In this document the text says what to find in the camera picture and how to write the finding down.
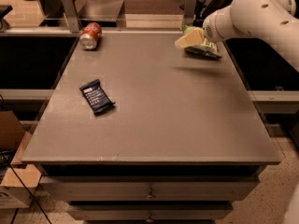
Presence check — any left metal bracket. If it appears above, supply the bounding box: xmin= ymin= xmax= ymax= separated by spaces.
xmin=62 ymin=0 xmax=80 ymax=33

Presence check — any lower grey drawer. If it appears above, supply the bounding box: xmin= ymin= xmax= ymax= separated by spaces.
xmin=67 ymin=202 xmax=233 ymax=222

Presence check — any upper grey drawer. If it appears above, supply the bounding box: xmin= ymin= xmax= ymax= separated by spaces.
xmin=40 ymin=176 xmax=259 ymax=202

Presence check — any cardboard box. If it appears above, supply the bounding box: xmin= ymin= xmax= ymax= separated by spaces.
xmin=0 ymin=111 xmax=41 ymax=209

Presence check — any green jalapeno chip bag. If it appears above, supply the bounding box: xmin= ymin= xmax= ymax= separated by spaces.
xmin=182 ymin=26 xmax=221 ymax=60

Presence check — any red coke can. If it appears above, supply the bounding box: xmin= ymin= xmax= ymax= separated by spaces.
xmin=79 ymin=22 xmax=102 ymax=49

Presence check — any right metal bracket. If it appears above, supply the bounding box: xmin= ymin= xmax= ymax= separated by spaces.
xmin=182 ymin=0 xmax=197 ymax=26

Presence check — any black cable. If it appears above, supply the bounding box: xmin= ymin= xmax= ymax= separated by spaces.
xmin=0 ymin=149 xmax=52 ymax=224

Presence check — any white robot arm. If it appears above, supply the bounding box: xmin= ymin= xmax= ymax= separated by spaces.
xmin=175 ymin=0 xmax=299 ymax=71

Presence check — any metal bracket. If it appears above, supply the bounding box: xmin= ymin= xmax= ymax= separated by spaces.
xmin=182 ymin=0 xmax=197 ymax=26
xmin=62 ymin=0 xmax=80 ymax=33

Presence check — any grey drawer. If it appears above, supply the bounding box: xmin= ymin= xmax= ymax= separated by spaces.
xmin=67 ymin=202 xmax=233 ymax=222
xmin=40 ymin=176 xmax=259 ymax=202

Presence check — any dark blue snack bar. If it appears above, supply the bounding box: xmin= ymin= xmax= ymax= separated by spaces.
xmin=79 ymin=79 xmax=114 ymax=115

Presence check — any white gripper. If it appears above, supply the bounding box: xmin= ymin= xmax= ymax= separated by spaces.
xmin=175 ymin=6 xmax=247 ymax=49

